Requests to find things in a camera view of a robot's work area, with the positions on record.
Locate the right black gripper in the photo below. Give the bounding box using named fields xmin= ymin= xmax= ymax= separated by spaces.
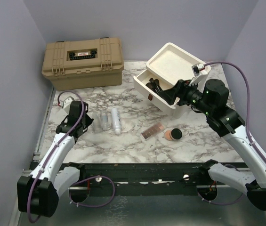
xmin=159 ymin=77 xmax=212 ymax=115

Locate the black angled makeup brush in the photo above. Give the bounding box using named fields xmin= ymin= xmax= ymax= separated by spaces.
xmin=154 ymin=79 xmax=163 ymax=92

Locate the black round makeup brush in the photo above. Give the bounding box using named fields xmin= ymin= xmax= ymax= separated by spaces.
xmin=149 ymin=78 xmax=159 ymax=91

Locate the black fan makeup brush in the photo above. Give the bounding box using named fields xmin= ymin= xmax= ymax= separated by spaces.
xmin=146 ymin=82 xmax=159 ymax=94

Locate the cream drawer organizer cabinet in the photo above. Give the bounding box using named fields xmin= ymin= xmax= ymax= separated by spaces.
xmin=146 ymin=43 xmax=211 ymax=118

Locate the cream top drawer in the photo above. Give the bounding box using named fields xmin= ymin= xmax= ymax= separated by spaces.
xmin=133 ymin=70 xmax=188 ymax=117

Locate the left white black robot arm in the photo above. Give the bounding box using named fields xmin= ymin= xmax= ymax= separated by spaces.
xmin=17 ymin=101 xmax=93 ymax=217

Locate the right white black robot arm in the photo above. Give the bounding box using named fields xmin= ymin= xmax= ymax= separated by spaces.
xmin=159 ymin=79 xmax=266 ymax=211

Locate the orange makeup sponge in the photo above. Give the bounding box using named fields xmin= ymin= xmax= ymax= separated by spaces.
xmin=164 ymin=130 xmax=173 ymax=141

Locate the black round compact jar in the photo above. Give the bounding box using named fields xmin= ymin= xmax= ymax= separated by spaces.
xmin=170 ymin=128 xmax=183 ymax=140

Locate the brown eyeshadow palette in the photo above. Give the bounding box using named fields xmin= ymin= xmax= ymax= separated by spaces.
xmin=141 ymin=122 xmax=164 ymax=140

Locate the white cosmetic bottle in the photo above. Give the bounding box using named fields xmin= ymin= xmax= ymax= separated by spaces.
xmin=111 ymin=108 xmax=121 ymax=135

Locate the tan plastic toolbox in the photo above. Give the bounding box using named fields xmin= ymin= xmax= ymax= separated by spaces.
xmin=42 ymin=37 xmax=124 ymax=91

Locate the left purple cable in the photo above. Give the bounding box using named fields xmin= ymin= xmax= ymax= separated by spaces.
xmin=26 ymin=90 xmax=116 ymax=223

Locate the purple cable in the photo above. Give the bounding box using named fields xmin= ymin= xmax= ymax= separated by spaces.
xmin=197 ymin=61 xmax=266 ymax=209
xmin=26 ymin=90 xmax=116 ymax=223

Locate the black mounting rail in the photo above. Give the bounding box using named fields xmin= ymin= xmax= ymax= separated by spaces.
xmin=29 ymin=161 xmax=218 ymax=197

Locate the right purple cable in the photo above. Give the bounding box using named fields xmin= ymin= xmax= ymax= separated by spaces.
xmin=197 ymin=61 xmax=266 ymax=209

